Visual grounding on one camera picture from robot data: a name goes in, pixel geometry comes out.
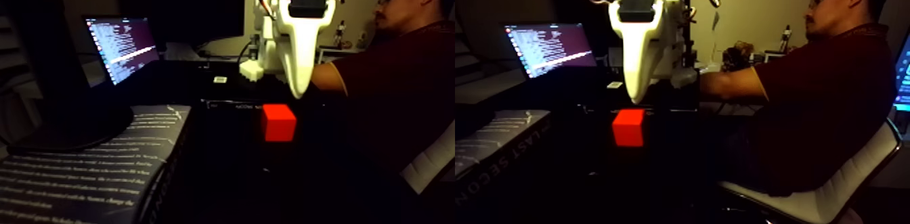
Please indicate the red cube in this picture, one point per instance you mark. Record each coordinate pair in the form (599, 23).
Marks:
(279, 123)

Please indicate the dark leader arm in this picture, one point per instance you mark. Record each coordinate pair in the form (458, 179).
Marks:
(736, 56)

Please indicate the black box with white lettering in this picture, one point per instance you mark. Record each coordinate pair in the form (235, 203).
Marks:
(234, 104)

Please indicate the small white label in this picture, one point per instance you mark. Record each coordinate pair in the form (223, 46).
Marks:
(220, 80)

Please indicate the open laptop with lit screen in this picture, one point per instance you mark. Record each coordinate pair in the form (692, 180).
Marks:
(124, 48)

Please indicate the dark book with white lettering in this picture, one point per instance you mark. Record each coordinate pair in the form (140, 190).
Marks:
(85, 175)

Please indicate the small figurine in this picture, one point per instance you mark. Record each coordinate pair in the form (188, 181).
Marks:
(785, 38)

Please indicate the person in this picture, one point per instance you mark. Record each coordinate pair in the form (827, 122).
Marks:
(825, 90)

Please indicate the white office chair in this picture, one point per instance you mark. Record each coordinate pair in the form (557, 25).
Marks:
(817, 200)

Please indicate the laptop with blue screen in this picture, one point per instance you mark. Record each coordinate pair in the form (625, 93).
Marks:
(903, 76)

